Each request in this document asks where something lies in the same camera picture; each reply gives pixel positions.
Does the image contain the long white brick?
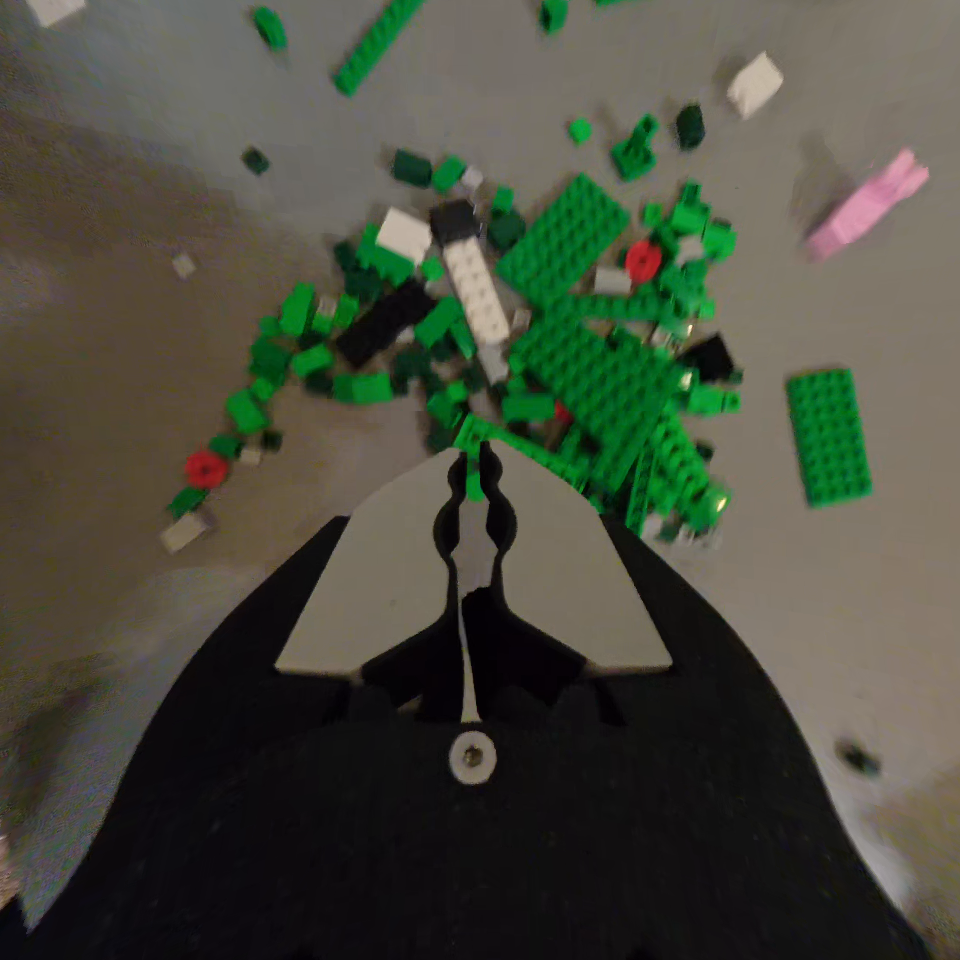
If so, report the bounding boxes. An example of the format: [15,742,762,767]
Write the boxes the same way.
[442,240,513,348]

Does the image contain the pile of green toy bricks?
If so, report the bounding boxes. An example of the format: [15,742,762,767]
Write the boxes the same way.
[168,112,744,549]

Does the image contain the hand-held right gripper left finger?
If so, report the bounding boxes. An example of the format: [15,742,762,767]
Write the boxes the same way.
[276,448,470,676]

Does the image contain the white square toy brick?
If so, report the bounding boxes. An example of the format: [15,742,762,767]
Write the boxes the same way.
[727,52,785,120]

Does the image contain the green studded baseplate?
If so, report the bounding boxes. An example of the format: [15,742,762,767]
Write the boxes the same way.
[517,307,676,489]
[495,174,631,309]
[786,369,875,510]

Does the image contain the long thin green plate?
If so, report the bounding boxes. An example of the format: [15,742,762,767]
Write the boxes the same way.
[333,0,426,97]

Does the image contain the shiny black brick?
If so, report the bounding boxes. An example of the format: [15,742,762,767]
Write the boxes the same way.
[678,333,740,384]

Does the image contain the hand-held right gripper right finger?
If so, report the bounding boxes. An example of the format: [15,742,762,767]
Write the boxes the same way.
[480,441,674,675]

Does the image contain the long black plate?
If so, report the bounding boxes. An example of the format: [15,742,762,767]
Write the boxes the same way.
[336,281,436,367]

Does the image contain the green hollow brick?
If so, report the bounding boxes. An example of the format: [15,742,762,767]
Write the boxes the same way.
[611,114,661,183]

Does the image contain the pink toy brick pig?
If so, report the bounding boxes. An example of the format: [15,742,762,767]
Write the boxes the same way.
[806,148,931,262]

